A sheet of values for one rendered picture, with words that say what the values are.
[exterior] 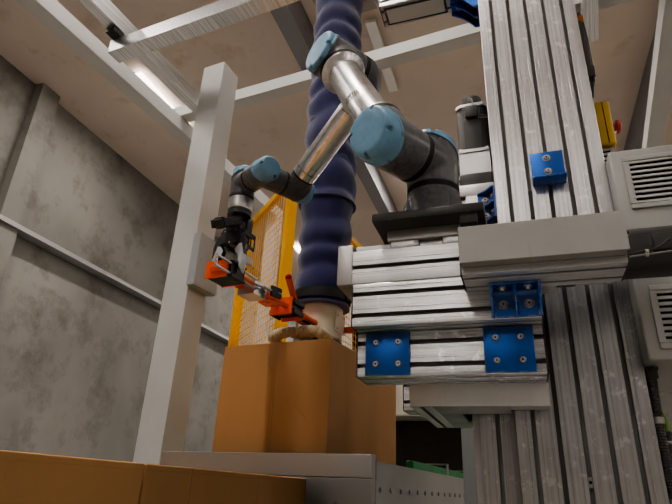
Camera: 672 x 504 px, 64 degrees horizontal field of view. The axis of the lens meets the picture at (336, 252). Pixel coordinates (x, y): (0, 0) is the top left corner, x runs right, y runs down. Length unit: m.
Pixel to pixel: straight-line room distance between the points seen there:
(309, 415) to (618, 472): 0.85
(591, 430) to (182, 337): 2.12
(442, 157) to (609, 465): 0.68
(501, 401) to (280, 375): 0.81
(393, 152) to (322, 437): 0.88
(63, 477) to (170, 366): 1.98
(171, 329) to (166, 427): 0.48
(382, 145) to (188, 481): 0.74
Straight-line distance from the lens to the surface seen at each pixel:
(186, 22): 3.51
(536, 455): 1.20
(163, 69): 4.08
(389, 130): 1.12
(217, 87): 3.61
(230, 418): 1.82
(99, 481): 0.95
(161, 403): 2.83
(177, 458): 1.84
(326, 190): 2.17
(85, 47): 4.12
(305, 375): 1.70
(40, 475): 0.88
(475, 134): 1.56
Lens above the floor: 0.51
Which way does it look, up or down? 24 degrees up
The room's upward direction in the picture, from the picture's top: 3 degrees clockwise
